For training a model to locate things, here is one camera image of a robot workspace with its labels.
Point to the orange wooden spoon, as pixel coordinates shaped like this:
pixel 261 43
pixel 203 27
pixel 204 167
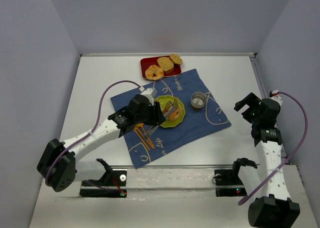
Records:
pixel 142 127

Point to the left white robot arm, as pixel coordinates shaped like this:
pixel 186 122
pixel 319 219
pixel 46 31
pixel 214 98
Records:
pixel 58 163

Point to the red tray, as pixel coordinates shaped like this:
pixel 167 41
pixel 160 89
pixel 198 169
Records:
pixel 146 62

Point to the metal cup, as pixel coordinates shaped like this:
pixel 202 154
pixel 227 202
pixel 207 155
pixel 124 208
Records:
pixel 198 100

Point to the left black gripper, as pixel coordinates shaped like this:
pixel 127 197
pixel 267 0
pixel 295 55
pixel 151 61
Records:
pixel 157 113

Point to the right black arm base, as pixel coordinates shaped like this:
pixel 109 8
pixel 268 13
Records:
pixel 226 184

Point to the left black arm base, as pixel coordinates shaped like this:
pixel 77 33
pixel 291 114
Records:
pixel 113 187

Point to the green dotted plate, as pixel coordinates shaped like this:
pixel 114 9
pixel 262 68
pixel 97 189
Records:
pixel 163 100

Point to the small orange bagel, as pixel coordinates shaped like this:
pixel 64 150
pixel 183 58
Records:
pixel 175 115

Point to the brown bread slice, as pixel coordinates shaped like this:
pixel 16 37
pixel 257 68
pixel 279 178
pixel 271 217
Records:
pixel 166 64

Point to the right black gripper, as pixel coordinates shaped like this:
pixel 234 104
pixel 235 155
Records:
pixel 249 101

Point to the aluminium front rail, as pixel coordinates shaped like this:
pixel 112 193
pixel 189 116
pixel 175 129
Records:
pixel 221 166

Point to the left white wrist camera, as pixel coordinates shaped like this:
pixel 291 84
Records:
pixel 150 94

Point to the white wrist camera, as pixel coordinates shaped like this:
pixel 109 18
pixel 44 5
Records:
pixel 150 94
pixel 274 95

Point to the large glazed bagel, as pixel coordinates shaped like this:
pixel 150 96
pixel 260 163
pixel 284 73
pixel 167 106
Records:
pixel 154 73

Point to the seeded bread roll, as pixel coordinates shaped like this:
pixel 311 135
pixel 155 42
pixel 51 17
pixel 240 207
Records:
pixel 176 59

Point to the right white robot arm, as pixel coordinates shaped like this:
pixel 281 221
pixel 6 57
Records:
pixel 270 204

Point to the metal tongs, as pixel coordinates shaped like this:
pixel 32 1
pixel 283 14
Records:
pixel 168 110

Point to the blue fish placemat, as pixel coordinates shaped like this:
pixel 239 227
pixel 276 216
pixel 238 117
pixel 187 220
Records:
pixel 195 125

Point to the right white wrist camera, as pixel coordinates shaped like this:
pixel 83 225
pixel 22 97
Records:
pixel 274 95

